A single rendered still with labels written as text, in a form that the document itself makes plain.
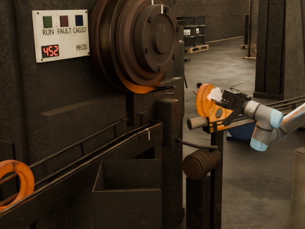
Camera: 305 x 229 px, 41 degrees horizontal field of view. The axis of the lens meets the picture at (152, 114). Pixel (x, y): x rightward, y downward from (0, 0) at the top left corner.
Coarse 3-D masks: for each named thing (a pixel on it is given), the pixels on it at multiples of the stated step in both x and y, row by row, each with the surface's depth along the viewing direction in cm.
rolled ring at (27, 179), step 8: (8, 160) 130; (0, 168) 126; (8, 168) 128; (16, 168) 131; (24, 168) 133; (0, 176) 126; (24, 176) 134; (32, 176) 137; (24, 184) 136; (32, 184) 137; (24, 192) 136; (32, 192) 137; (16, 200) 135; (0, 208) 128
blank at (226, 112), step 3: (216, 105) 211; (216, 108) 211; (222, 108) 215; (222, 111) 217; (225, 111) 215; (228, 111) 215; (231, 111) 216; (213, 114) 211; (222, 114) 217; (225, 114) 215; (228, 114) 215; (210, 117) 210; (213, 117) 211; (222, 117) 216; (225, 117) 215; (210, 120) 211; (213, 120) 212; (219, 126) 214; (222, 126) 215
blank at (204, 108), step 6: (204, 84) 188; (210, 84) 189; (198, 90) 186; (204, 90) 184; (210, 90) 189; (198, 96) 184; (204, 96) 185; (198, 102) 184; (204, 102) 185; (210, 102) 193; (198, 108) 185; (204, 108) 186; (210, 108) 191; (204, 114) 187; (210, 114) 191
